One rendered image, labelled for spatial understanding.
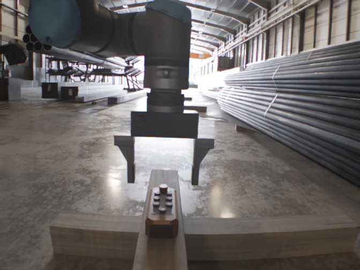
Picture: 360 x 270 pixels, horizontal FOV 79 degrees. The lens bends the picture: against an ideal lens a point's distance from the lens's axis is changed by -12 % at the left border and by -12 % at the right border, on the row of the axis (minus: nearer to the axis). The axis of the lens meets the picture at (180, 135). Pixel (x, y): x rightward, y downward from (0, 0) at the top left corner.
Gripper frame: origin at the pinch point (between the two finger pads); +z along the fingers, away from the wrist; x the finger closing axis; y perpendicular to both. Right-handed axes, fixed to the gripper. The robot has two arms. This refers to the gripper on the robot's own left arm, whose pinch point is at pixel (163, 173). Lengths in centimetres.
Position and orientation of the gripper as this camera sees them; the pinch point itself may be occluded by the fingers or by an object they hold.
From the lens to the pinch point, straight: 52.0
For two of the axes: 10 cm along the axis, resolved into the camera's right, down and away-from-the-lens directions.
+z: -0.4, 9.8, 2.0
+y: 0.4, 2.0, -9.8
